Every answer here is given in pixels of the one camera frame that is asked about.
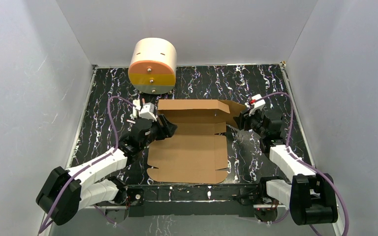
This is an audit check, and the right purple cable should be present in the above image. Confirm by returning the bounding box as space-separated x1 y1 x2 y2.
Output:
260 91 350 236

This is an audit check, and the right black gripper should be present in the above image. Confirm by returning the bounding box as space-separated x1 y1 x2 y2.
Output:
233 106 267 138

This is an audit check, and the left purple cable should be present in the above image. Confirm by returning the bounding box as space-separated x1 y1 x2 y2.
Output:
37 96 137 235

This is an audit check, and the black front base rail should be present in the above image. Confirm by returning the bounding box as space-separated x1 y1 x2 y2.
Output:
47 184 340 218

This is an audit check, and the purple cable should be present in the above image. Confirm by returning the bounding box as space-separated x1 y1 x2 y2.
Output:
37 96 137 235
260 91 350 236

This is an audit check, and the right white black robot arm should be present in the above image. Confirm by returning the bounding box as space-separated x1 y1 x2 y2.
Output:
234 110 338 225

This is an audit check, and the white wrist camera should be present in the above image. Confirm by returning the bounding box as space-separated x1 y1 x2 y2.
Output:
246 94 265 116
139 103 157 121

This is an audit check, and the round white drawer cabinet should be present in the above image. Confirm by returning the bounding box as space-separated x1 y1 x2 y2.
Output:
128 37 177 94

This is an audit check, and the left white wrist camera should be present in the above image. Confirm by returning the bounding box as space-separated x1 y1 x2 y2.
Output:
139 103 157 121

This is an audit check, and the brown cardboard box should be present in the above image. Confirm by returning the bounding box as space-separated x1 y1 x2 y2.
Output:
147 99 246 184

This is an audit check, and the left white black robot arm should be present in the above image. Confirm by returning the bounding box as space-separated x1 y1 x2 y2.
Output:
35 115 178 226

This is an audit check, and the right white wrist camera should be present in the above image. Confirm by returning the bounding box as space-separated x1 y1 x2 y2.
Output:
246 94 265 116

